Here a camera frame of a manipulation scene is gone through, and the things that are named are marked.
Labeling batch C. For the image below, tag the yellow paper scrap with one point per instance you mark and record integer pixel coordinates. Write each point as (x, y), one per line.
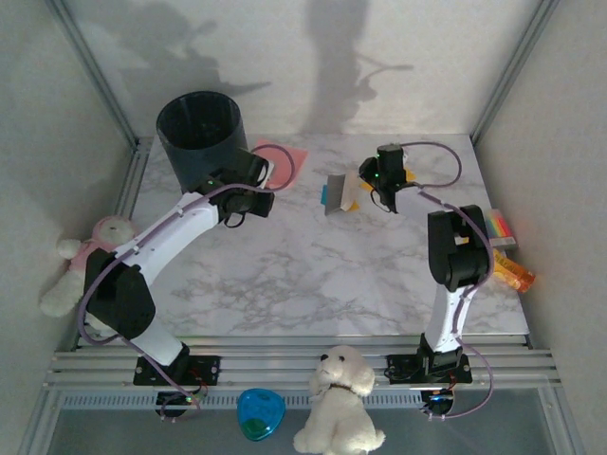
(464, 241)
(410, 175)
(366, 187)
(353, 206)

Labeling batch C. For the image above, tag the white hand brush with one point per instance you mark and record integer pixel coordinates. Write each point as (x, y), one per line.
(350, 192)

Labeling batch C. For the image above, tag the pink plastic dustpan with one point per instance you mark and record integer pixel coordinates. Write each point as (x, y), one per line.
(282, 163)

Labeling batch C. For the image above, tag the blue paper scrap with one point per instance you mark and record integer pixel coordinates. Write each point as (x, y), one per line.
(324, 194)

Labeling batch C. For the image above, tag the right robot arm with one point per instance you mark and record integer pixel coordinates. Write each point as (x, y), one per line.
(455, 251)

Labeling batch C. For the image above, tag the dark blue waste bin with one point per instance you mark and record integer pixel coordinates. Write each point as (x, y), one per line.
(199, 142)

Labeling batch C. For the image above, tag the box of coloured chalks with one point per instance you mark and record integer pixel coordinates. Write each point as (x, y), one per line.
(500, 227)

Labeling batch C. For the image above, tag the white bear plush pink hoodie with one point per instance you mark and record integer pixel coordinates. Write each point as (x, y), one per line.
(111, 232)

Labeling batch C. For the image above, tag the orange snack packet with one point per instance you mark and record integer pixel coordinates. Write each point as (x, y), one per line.
(517, 277)

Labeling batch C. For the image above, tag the white plush dog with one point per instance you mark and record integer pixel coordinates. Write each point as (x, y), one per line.
(339, 407)

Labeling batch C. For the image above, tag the blue heart-shaped plastic box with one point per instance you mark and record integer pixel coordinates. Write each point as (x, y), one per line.
(260, 414)

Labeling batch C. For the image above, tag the grey perforated strip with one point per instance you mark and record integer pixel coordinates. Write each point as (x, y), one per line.
(118, 402)

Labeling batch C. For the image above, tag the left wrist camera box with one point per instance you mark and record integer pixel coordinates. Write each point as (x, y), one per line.
(268, 174)

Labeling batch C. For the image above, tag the aluminium side rail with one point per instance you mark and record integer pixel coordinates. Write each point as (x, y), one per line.
(133, 175)

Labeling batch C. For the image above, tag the aluminium frame post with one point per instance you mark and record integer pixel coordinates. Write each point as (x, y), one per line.
(97, 76)
(511, 71)

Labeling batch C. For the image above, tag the aluminium mounting rail bed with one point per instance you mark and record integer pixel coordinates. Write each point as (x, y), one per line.
(265, 365)

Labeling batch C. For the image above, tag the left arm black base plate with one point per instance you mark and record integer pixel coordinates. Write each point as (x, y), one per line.
(208, 369)

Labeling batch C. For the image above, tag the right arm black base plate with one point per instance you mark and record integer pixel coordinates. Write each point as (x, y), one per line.
(403, 369)

